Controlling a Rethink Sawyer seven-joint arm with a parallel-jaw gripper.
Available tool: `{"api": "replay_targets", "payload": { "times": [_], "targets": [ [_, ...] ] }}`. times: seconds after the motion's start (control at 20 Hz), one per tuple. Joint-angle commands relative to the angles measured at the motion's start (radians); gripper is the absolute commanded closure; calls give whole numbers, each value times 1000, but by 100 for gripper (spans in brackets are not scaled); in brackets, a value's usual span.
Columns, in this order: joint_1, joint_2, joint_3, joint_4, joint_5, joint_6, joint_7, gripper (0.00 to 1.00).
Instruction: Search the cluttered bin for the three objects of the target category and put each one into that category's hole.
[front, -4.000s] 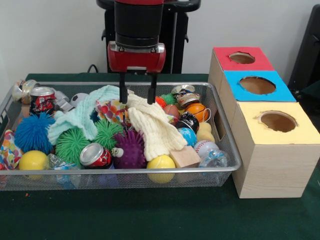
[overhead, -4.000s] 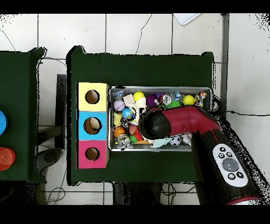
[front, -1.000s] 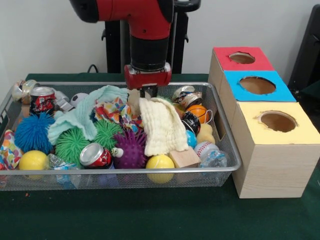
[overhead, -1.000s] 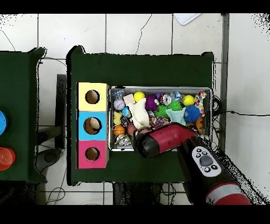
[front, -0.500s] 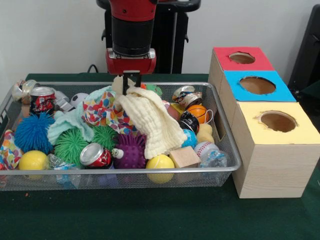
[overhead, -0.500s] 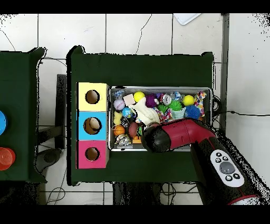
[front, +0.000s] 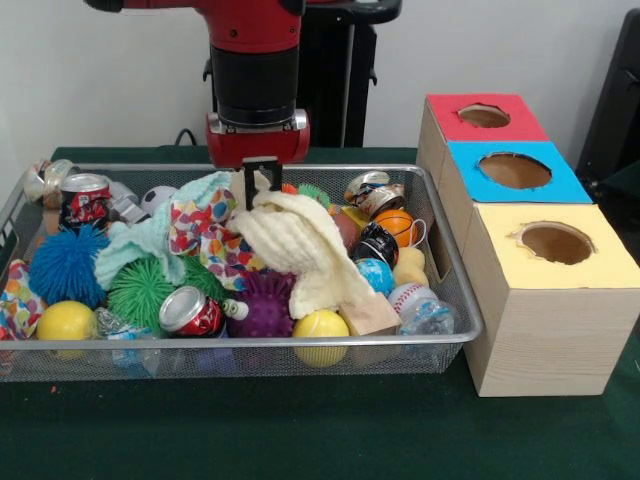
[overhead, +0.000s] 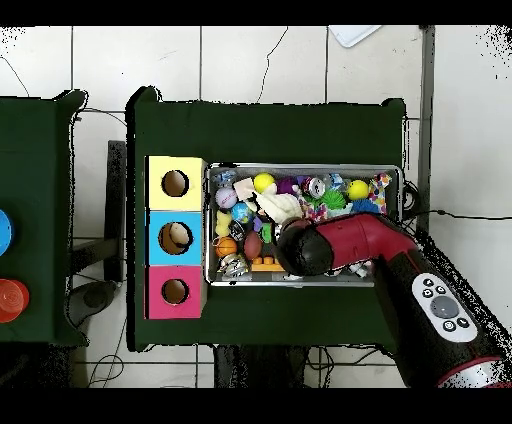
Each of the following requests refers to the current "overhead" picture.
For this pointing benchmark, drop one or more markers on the cream knitted cloth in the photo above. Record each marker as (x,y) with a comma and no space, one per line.
(280,206)

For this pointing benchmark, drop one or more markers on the yellow duck plush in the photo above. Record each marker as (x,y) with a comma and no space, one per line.
(223,224)

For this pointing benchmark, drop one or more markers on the orange basketball toy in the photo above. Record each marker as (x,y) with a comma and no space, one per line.
(226,246)

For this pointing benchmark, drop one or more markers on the crushed red soda can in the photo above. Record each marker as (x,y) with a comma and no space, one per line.
(316,187)

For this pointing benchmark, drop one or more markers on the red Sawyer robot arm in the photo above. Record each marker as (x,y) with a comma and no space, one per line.
(360,240)

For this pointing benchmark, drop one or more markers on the silver mesh bin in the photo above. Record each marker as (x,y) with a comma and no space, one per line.
(288,170)

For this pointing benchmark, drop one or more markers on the wooden box with three holes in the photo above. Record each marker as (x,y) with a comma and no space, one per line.
(176,204)

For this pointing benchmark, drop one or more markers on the wooden block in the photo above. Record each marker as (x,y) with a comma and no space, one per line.
(244,187)

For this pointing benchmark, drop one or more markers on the yellow ball with seam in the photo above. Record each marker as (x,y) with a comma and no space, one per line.
(264,182)

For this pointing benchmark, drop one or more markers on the white baseball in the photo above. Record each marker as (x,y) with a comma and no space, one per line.
(226,198)

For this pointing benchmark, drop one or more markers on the green spiky rubber ball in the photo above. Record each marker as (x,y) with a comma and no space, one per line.
(334,198)

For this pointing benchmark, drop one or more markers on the dark green table cloth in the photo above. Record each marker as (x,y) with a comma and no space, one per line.
(32,160)
(260,132)

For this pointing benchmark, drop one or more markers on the blue spiky rubber ball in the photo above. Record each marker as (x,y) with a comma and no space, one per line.
(364,206)

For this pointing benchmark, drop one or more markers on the black stand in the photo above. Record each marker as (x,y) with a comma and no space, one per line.
(116,208)

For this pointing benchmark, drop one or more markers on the white tray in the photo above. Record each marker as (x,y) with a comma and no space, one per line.
(352,35)

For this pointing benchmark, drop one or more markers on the blue round lid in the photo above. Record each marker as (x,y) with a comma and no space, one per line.
(4,232)

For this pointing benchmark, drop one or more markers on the orange plastic cup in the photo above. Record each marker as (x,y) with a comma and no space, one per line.
(12,300)

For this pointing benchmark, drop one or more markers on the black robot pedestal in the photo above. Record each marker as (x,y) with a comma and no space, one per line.
(260,368)

